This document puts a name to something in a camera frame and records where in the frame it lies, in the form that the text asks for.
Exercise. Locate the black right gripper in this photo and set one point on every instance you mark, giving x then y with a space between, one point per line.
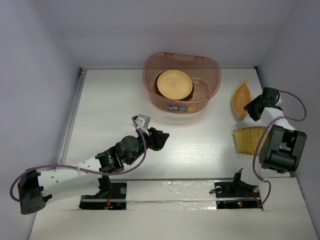
250 107

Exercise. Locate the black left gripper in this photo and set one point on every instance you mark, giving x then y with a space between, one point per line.
156 138

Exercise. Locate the leaf shaped yellow dish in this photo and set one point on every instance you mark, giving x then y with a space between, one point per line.
241 97

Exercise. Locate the rectangular woven bamboo tray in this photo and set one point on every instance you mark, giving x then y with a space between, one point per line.
247 138

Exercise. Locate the dark rimmed beige plate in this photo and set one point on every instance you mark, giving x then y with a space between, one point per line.
186 98

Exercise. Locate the round yellow plastic plate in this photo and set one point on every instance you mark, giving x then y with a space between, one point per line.
174 84

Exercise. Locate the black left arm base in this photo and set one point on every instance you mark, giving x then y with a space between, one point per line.
111 196

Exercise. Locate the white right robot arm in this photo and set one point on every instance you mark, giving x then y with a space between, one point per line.
281 145

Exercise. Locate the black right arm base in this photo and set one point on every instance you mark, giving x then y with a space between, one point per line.
236 194

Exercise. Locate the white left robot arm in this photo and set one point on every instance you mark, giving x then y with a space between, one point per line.
42 185

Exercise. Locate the translucent brown plastic bin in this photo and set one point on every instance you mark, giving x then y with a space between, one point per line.
204 72

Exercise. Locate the white foam board front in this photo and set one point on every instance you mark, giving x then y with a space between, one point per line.
226 224

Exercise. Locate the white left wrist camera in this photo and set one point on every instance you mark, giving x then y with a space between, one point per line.
141 123

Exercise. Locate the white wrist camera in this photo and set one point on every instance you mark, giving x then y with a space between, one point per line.
279 99
141 123

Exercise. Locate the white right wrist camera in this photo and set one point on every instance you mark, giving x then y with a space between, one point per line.
279 99

